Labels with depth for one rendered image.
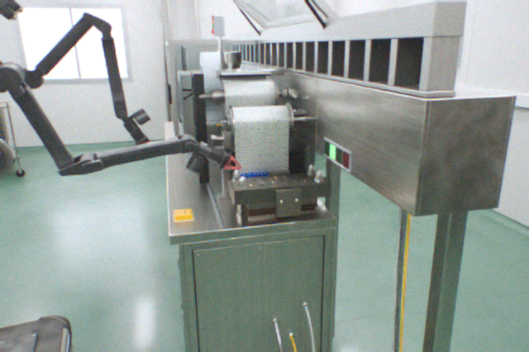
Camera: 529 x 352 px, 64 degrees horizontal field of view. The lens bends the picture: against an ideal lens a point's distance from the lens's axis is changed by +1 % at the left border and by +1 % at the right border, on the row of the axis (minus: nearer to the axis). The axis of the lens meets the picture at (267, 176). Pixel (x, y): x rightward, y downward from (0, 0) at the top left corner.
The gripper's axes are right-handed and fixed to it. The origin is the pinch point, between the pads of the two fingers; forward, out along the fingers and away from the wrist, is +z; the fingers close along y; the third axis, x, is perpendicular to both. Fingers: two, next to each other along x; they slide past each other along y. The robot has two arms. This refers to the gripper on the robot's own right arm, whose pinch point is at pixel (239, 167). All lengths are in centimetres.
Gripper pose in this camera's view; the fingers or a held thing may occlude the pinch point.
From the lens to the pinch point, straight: 181.8
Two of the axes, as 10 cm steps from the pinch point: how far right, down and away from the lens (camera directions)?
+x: 4.8, -8.6, -1.4
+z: 8.4, 4.2, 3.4
